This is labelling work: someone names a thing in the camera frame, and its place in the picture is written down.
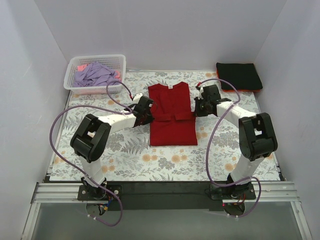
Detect red t shirt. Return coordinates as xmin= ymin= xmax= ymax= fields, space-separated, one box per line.
xmin=148 ymin=82 xmax=198 ymax=147

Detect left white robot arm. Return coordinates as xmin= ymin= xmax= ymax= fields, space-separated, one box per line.
xmin=70 ymin=94 xmax=154 ymax=200

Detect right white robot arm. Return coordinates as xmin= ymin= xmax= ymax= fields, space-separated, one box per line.
xmin=194 ymin=83 xmax=278 ymax=199

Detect floral patterned table mat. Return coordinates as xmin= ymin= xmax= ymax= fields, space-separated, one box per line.
xmin=49 ymin=70 xmax=279 ymax=182

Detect folded black t shirt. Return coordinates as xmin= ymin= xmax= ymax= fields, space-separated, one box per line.
xmin=216 ymin=62 xmax=263 ymax=92

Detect white plastic laundry basket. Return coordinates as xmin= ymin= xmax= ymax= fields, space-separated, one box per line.
xmin=63 ymin=54 xmax=126 ymax=95

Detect purple t shirt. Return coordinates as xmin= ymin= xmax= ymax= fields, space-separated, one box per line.
xmin=72 ymin=62 xmax=121 ymax=88

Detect pink t shirt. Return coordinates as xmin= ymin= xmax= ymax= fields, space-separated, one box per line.
xmin=77 ymin=64 xmax=88 ymax=72

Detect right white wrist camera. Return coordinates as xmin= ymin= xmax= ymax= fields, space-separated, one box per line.
xmin=195 ymin=82 xmax=204 ymax=100

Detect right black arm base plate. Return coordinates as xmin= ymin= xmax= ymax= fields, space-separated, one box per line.
xmin=204 ymin=182 xmax=256 ymax=217

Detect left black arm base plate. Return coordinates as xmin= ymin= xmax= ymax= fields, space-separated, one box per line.
xmin=77 ymin=184 xmax=123 ymax=202

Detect aluminium frame rail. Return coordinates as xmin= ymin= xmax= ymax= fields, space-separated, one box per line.
xmin=31 ymin=181 xmax=301 ymax=203

